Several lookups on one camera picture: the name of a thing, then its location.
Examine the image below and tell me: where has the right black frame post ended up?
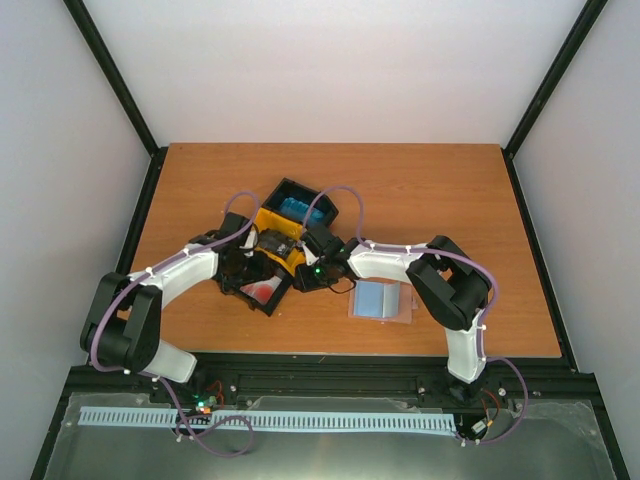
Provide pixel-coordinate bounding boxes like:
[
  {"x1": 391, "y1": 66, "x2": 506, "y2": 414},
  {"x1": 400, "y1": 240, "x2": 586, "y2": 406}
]
[{"x1": 502, "y1": 0, "x2": 610, "y2": 156}]

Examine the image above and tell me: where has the pink leather card holder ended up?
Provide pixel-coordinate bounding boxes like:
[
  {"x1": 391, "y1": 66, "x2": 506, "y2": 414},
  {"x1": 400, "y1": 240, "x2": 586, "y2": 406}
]
[{"x1": 348, "y1": 280, "x2": 418, "y2": 324}]

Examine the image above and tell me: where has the three-compartment card bin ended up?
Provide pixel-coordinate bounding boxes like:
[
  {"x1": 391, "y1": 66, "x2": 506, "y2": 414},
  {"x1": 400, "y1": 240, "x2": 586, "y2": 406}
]
[{"x1": 215, "y1": 178, "x2": 339, "y2": 316}]

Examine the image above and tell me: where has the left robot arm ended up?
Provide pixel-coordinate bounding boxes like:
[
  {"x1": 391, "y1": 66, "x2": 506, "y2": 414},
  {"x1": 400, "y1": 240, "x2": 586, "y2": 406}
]
[{"x1": 80, "y1": 213, "x2": 258, "y2": 403}]

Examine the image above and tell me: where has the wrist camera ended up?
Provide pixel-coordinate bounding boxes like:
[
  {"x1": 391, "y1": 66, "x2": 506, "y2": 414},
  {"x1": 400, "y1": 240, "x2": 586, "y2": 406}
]
[
  {"x1": 239, "y1": 229, "x2": 259, "y2": 258},
  {"x1": 297, "y1": 240, "x2": 319, "y2": 266}
]

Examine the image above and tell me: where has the red and white card stack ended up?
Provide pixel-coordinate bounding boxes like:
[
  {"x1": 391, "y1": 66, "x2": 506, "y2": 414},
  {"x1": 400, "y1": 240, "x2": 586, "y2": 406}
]
[{"x1": 240, "y1": 275, "x2": 287, "y2": 305}]

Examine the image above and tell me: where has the light blue cable duct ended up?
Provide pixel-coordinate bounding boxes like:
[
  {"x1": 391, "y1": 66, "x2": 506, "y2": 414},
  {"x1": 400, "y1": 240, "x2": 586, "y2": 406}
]
[{"x1": 77, "y1": 406, "x2": 456, "y2": 436}]

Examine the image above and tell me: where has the left black frame post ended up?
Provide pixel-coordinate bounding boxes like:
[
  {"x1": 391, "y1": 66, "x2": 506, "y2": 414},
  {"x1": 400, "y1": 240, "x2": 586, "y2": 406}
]
[{"x1": 63, "y1": 0, "x2": 170, "y2": 161}]

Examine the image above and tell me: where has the black aluminium rail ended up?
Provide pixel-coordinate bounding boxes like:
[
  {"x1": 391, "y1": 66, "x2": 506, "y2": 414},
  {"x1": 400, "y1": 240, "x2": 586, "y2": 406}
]
[{"x1": 64, "y1": 349, "x2": 599, "y2": 416}]

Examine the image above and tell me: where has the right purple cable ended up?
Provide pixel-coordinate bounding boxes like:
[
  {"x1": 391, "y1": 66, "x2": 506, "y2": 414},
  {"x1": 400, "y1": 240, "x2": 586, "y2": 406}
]
[{"x1": 299, "y1": 185, "x2": 501, "y2": 369}]

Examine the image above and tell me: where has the black frame post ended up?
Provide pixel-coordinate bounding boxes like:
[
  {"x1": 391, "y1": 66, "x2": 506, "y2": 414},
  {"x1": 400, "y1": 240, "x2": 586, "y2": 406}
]
[
  {"x1": 63, "y1": 0, "x2": 170, "y2": 161},
  {"x1": 502, "y1": 0, "x2": 610, "y2": 156}
]

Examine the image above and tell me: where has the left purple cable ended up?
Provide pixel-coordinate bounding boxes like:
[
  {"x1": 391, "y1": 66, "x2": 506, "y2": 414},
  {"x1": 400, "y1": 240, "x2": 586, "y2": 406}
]
[{"x1": 87, "y1": 191, "x2": 264, "y2": 374}]

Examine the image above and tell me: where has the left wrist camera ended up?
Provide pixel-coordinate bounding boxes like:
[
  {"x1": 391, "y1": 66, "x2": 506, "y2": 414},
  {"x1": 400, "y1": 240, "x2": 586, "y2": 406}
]
[{"x1": 239, "y1": 229, "x2": 259, "y2": 258}]

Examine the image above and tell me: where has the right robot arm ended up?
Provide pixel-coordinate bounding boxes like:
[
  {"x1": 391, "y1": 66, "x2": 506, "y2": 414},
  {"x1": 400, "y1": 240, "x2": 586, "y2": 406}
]
[{"x1": 296, "y1": 225, "x2": 498, "y2": 384}]

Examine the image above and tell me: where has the purple cable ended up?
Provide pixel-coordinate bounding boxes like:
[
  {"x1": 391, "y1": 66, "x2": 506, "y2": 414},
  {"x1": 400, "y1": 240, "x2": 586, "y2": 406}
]
[
  {"x1": 87, "y1": 191, "x2": 264, "y2": 374},
  {"x1": 299, "y1": 185, "x2": 501, "y2": 369}
]

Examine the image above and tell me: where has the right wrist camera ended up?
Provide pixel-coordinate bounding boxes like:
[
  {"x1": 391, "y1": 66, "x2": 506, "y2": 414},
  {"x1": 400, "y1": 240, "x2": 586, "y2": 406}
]
[{"x1": 297, "y1": 240, "x2": 319, "y2": 266}]

